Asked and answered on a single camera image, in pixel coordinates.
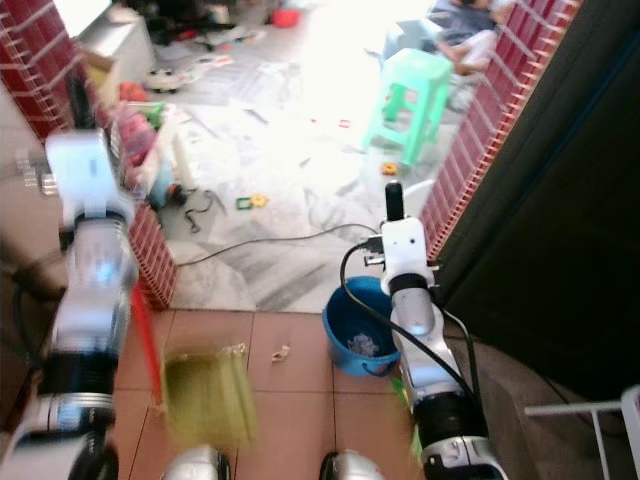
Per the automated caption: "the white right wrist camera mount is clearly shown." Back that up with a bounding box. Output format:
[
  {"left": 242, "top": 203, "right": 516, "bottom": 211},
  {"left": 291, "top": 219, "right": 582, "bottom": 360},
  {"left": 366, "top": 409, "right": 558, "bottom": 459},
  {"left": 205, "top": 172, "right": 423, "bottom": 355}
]
[{"left": 378, "top": 217, "right": 439, "bottom": 293}]

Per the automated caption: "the sitting person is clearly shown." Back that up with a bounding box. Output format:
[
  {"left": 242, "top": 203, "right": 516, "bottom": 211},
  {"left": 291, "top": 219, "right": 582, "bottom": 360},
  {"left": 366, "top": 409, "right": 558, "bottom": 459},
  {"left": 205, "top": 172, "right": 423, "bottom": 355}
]
[{"left": 425, "top": 0, "right": 523, "bottom": 77}]

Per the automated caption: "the white toy car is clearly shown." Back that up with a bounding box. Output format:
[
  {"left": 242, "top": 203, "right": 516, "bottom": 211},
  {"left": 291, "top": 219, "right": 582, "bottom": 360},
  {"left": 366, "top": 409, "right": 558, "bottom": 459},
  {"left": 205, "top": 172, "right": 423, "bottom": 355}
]
[{"left": 145, "top": 68, "right": 184, "bottom": 95}]

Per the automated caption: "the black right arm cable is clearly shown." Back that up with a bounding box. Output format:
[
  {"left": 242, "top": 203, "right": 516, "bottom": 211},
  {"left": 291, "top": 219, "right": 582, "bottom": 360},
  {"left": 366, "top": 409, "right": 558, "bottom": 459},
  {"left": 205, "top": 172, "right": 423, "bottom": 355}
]
[{"left": 339, "top": 241, "right": 483, "bottom": 401}]

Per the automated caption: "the white wire rack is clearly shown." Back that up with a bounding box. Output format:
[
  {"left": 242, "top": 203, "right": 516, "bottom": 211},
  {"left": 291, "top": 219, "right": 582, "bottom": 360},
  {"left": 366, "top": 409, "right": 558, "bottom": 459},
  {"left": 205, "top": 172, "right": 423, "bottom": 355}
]
[{"left": 523, "top": 384, "right": 640, "bottom": 480}]

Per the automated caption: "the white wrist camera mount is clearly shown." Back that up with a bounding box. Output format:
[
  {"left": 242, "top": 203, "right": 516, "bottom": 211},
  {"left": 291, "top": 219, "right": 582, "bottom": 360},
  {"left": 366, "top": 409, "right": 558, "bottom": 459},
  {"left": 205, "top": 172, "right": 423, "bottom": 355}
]
[
  {"left": 378, "top": 217, "right": 439, "bottom": 293},
  {"left": 44, "top": 129, "right": 133, "bottom": 227}
]

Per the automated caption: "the black floor cable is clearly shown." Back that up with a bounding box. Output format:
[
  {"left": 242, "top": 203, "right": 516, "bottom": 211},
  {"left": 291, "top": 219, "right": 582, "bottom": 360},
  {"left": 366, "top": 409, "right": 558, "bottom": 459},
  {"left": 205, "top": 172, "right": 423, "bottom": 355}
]
[{"left": 172, "top": 222, "right": 383, "bottom": 268}]

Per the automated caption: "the silver right robot foot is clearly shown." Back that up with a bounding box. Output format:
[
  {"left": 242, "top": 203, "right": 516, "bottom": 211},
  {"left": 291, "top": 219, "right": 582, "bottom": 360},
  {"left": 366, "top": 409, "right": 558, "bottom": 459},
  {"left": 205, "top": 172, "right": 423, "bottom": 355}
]
[{"left": 319, "top": 450, "right": 391, "bottom": 480}]

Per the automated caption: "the yellow green toy piece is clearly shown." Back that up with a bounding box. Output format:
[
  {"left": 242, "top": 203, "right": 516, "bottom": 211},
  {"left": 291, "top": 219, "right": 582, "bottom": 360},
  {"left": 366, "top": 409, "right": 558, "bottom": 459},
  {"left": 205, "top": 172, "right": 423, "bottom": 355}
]
[{"left": 235, "top": 193, "right": 269, "bottom": 212}]

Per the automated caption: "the silver robot foot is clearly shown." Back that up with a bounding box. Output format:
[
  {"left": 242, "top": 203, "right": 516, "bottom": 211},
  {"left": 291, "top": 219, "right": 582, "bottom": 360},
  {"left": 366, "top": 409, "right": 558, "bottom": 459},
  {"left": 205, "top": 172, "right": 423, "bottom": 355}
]
[
  {"left": 319, "top": 450, "right": 391, "bottom": 480},
  {"left": 162, "top": 445, "right": 233, "bottom": 480}
]

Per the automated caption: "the yellow bristle broom red handle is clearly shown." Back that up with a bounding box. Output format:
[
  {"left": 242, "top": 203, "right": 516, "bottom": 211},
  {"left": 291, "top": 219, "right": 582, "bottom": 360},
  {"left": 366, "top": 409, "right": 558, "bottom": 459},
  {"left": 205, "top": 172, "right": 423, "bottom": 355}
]
[{"left": 128, "top": 280, "right": 258, "bottom": 451}]

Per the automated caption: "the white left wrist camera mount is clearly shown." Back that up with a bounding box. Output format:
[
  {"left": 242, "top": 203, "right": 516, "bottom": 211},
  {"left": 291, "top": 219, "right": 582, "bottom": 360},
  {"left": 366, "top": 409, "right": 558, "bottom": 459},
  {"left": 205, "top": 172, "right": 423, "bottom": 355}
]
[{"left": 44, "top": 129, "right": 133, "bottom": 227}]

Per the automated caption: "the silver left robot foot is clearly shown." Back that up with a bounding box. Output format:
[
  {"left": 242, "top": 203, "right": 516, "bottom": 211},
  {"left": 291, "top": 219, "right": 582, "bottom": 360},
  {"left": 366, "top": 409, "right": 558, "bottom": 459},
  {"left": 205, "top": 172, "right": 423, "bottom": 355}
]
[{"left": 162, "top": 445, "right": 233, "bottom": 480}]

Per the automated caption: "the green plastic stool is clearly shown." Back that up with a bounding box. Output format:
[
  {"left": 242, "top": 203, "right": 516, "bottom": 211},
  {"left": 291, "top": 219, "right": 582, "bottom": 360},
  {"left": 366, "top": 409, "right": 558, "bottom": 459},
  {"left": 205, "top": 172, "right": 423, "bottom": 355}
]
[{"left": 363, "top": 48, "right": 457, "bottom": 168}]

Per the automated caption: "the blue plastic bucket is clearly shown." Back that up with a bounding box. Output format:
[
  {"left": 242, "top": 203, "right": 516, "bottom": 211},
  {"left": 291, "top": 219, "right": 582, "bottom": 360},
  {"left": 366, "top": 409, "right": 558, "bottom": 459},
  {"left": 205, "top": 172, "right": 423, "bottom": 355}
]
[{"left": 321, "top": 275, "right": 403, "bottom": 379}]

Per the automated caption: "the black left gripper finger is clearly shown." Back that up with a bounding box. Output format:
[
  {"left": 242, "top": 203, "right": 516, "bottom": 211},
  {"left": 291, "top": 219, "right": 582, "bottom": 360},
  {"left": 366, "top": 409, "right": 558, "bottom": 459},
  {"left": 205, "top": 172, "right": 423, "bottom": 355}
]
[{"left": 65, "top": 74, "right": 99, "bottom": 133}]

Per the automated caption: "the red plastic bowl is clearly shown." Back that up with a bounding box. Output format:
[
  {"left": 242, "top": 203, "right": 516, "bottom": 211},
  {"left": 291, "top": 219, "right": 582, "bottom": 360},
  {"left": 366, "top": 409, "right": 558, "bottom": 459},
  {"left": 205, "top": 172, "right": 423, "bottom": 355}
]
[{"left": 270, "top": 6, "right": 302, "bottom": 29}]

